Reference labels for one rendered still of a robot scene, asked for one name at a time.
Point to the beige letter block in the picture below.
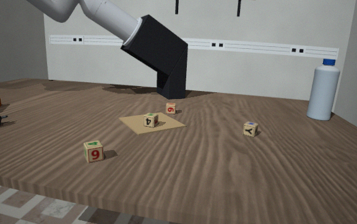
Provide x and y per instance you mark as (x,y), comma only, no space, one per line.
(250,129)

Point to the tan flat mat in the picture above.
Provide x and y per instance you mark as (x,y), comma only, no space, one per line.
(136,123)

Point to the beige toy block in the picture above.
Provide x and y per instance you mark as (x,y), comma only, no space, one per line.
(170,108)

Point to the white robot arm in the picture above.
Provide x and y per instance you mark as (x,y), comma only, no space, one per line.
(102,12)

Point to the wooden toy block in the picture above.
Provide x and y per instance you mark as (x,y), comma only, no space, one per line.
(150,120)
(93,151)

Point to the white plastic bottle with blue cap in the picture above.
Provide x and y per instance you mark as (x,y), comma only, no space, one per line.
(323,91)

